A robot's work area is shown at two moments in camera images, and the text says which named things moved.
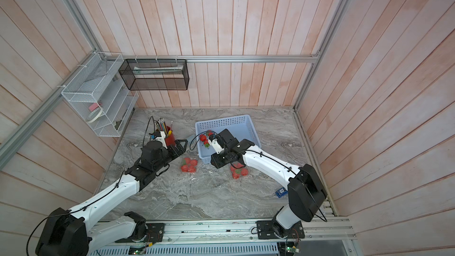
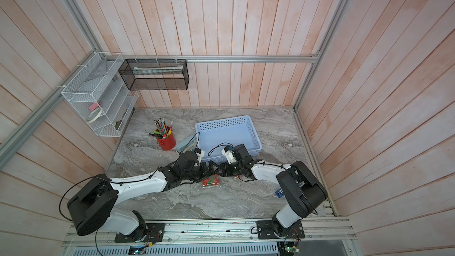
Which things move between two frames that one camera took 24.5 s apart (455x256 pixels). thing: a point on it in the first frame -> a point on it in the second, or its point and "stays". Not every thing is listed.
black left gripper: (179, 145) -> (211, 171)
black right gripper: (217, 162) -> (226, 171)
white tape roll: (93, 115) stays
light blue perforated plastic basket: (239, 127) stays
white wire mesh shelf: (103, 104) stays
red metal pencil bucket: (170, 140) stays
